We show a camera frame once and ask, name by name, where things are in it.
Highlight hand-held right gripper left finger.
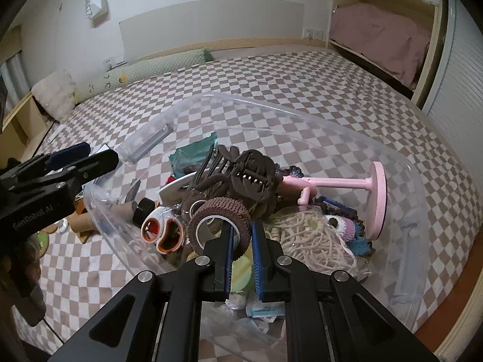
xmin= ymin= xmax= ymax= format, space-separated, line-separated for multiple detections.
xmin=49 ymin=223 xmax=236 ymax=362

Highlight white tissue packet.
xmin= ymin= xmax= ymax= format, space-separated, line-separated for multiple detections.
xmin=245 ymin=302 xmax=285 ymax=323

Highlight white headboard panel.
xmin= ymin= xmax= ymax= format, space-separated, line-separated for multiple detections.
xmin=119 ymin=0 xmax=306 ymax=63

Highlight white sliding door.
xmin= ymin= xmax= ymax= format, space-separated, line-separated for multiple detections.
xmin=421 ymin=0 xmax=483 ymax=155

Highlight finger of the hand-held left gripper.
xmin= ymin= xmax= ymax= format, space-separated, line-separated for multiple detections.
xmin=56 ymin=149 xmax=120 ymax=197
xmin=8 ymin=142 xmax=91 ymax=178

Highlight cream rope bundle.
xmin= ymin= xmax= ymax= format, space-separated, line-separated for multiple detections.
xmin=270 ymin=211 xmax=363 ymax=276

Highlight grey curtain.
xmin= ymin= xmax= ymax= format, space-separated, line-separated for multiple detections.
xmin=0 ymin=51 xmax=31 ymax=102

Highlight wooden headboard ledge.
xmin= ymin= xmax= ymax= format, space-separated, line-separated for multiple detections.
xmin=138 ymin=37 xmax=327 ymax=61

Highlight orange white goggles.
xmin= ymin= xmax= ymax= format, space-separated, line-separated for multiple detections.
xmin=141 ymin=205 xmax=185 ymax=254

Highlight pink stand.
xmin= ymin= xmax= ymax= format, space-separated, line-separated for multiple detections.
xmin=281 ymin=161 xmax=387 ymax=240

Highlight brown bandage roll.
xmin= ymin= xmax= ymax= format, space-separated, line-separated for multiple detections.
xmin=187 ymin=197 xmax=252 ymax=261

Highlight dark crochet scrunchie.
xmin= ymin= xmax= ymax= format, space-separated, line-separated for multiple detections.
xmin=279 ymin=164 xmax=304 ymax=179

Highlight crochet doll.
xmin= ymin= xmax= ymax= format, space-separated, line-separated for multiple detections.
xmin=317 ymin=202 xmax=376 ymax=257

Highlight white fluffy pillow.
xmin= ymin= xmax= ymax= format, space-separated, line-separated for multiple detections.
xmin=31 ymin=70 xmax=76 ymax=121

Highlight brown hair claw clip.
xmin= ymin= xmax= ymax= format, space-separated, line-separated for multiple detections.
xmin=190 ymin=145 xmax=283 ymax=221

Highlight blue comb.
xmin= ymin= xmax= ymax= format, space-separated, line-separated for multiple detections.
xmin=317 ymin=195 xmax=357 ymax=215

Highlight pink bedding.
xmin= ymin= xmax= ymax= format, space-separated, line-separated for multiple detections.
xmin=330 ymin=3 xmax=433 ymax=87

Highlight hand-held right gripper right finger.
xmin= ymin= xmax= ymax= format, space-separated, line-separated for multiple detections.
xmin=251 ymin=222 xmax=440 ymax=362

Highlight cardboard tube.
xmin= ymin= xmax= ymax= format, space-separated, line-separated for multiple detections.
xmin=68 ymin=211 xmax=136 ymax=234

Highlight checkered bed sheet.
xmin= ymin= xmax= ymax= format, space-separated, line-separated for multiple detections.
xmin=11 ymin=47 xmax=474 ymax=348

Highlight clear plastic container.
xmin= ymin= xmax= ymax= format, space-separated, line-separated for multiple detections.
xmin=81 ymin=92 xmax=422 ymax=362

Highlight green packet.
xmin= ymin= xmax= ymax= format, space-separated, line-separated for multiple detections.
xmin=168 ymin=132 xmax=219 ymax=174

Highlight cream wardrobe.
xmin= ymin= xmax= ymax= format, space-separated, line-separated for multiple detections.
xmin=326 ymin=0 xmax=449 ymax=108

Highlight white curved plastic piece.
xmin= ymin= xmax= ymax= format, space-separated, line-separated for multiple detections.
xmin=158 ymin=173 xmax=200 ymax=206

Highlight wooden bedside shelf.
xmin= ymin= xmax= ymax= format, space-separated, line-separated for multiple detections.
xmin=0 ymin=90 xmax=50 ymax=167

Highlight long green pillow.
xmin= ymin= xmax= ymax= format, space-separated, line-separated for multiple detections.
xmin=73 ymin=48 xmax=216 ymax=104

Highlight clear plastic bottle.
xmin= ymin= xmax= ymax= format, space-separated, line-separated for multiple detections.
xmin=115 ymin=115 xmax=172 ymax=164

